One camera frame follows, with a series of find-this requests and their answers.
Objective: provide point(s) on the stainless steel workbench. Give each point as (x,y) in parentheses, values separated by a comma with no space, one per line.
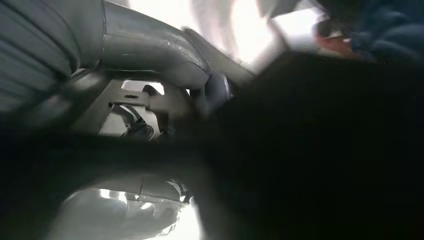
(116,215)

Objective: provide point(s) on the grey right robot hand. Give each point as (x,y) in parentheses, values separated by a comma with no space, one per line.
(149,49)

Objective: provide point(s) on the person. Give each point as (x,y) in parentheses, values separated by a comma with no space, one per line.
(387,30)

